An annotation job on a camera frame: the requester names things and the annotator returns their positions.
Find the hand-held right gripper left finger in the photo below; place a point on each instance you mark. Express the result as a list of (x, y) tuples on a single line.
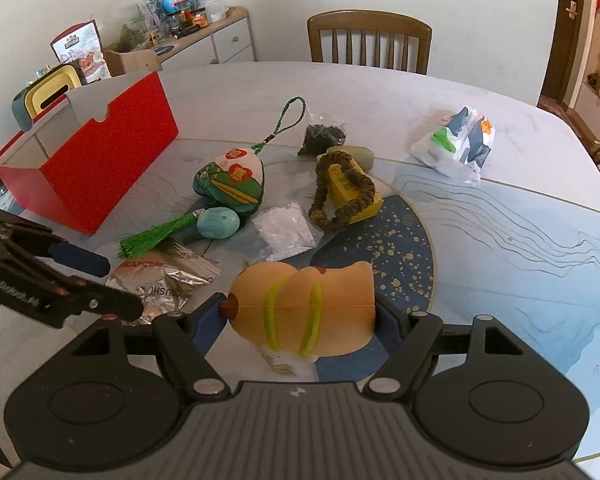
[(207, 321)]

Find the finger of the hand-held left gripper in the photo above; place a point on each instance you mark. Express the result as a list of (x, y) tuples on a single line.
[(80, 259), (100, 302)]

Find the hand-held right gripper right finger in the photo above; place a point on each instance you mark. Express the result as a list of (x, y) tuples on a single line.
[(389, 327)]

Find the silver foil snack packet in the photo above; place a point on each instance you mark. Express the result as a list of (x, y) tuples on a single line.
[(165, 282)]

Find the white plush toy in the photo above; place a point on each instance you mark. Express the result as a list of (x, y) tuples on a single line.
[(282, 362)]

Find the orange plush toy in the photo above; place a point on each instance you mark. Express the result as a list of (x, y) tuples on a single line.
[(300, 305)]

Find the teal oval stone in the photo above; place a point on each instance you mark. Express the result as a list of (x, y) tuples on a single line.
[(219, 222)]

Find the red cardboard box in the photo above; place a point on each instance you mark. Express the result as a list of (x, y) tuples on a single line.
[(110, 160)]

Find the clear bag of white crystals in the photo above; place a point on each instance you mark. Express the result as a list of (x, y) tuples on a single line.
[(285, 230)]

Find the brown braided scrunchie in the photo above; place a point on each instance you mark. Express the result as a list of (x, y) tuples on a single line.
[(342, 195)]

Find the green embroidered tassel sachet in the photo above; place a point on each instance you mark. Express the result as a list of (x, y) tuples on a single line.
[(230, 180)]

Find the dark blue speckled mat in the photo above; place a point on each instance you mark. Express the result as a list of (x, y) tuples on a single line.
[(395, 255)]

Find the yellow small box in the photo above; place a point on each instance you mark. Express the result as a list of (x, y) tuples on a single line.
[(355, 195)]

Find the grey-green oval stone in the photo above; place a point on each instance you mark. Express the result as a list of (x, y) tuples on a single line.
[(357, 155)]

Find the white printed plastic bag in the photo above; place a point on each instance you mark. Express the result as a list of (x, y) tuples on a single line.
[(455, 145)]

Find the clear bag of dark bits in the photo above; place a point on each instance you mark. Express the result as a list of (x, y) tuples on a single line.
[(322, 137)]

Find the red white snack bag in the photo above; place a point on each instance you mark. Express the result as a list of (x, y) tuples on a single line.
[(80, 47)]

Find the small potted plant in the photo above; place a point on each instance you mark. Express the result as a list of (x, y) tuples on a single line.
[(129, 35)]

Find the toy cars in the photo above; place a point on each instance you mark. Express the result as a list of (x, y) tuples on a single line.
[(195, 21)]

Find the wooden white cabinet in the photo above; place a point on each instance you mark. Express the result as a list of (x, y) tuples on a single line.
[(230, 40)]

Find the wooden chair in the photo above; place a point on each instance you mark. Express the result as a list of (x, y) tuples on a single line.
[(370, 40)]

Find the brown wooden door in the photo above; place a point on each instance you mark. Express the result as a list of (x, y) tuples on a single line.
[(577, 35)]

